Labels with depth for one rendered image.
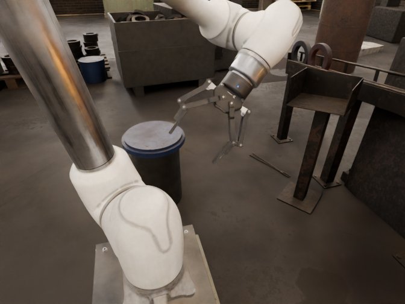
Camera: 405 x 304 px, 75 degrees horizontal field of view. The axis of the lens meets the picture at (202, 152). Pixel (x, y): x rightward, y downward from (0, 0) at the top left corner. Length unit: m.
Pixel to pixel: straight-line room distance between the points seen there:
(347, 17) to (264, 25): 3.24
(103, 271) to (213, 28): 0.71
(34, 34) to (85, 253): 1.11
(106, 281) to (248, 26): 0.74
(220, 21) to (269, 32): 0.14
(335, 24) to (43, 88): 3.64
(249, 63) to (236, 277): 0.94
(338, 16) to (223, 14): 3.23
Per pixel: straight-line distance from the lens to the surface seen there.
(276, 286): 1.31
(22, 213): 1.81
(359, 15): 3.95
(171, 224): 0.59
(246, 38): 0.70
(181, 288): 0.75
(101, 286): 0.82
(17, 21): 0.55
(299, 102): 1.39
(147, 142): 1.31
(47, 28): 0.56
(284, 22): 0.70
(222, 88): 0.67
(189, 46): 2.98
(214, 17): 0.74
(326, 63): 1.78
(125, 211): 0.58
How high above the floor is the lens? 1.11
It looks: 34 degrees down
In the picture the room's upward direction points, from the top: straight up
